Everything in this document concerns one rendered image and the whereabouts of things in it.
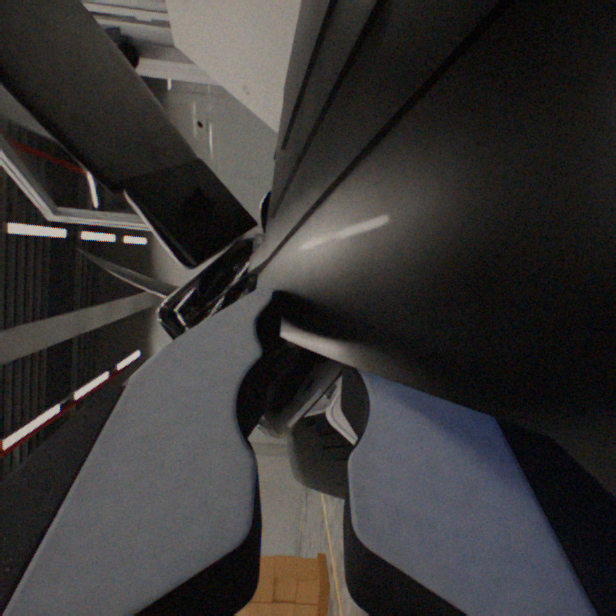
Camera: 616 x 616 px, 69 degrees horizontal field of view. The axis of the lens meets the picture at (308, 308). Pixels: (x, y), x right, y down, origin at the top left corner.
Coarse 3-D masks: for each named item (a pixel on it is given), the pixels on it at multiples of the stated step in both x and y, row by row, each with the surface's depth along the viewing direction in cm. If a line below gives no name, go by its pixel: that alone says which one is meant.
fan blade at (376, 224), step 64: (320, 0) 8; (384, 0) 6; (448, 0) 5; (512, 0) 4; (576, 0) 3; (320, 64) 8; (384, 64) 6; (448, 64) 5; (512, 64) 4; (576, 64) 3; (320, 128) 9; (384, 128) 6; (448, 128) 5; (512, 128) 4; (576, 128) 3; (320, 192) 9; (384, 192) 6; (448, 192) 5; (512, 192) 4; (576, 192) 3; (256, 256) 17; (320, 256) 9; (384, 256) 6; (448, 256) 5; (512, 256) 4; (576, 256) 4; (320, 320) 9; (384, 320) 7; (448, 320) 5; (512, 320) 4; (576, 320) 4; (448, 384) 5; (512, 384) 4; (576, 384) 4
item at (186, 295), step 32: (224, 256) 29; (192, 288) 27; (224, 288) 26; (256, 288) 26; (160, 320) 29; (192, 320) 25; (288, 352) 26; (288, 384) 26; (320, 384) 28; (288, 416) 27
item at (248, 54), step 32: (192, 0) 52; (224, 0) 48; (256, 0) 45; (288, 0) 42; (192, 32) 57; (224, 32) 52; (256, 32) 48; (288, 32) 44; (224, 64) 56; (256, 64) 52; (256, 96) 56
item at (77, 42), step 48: (0, 0) 26; (48, 0) 31; (0, 48) 24; (48, 48) 28; (96, 48) 32; (48, 96) 25; (96, 96) 29; (144, 96) 34; (96, 144) 27; (144, 144) 31
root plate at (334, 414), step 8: (336, 392) 30; (336, 400) 30; (328, 408) 30; (336, 408) 30; (328, 416) 30; (336, 416) 30; (336, 424) 30; (344, 424) 29; (344, 432) 29; (352, 432) 29; (352, 440) 29
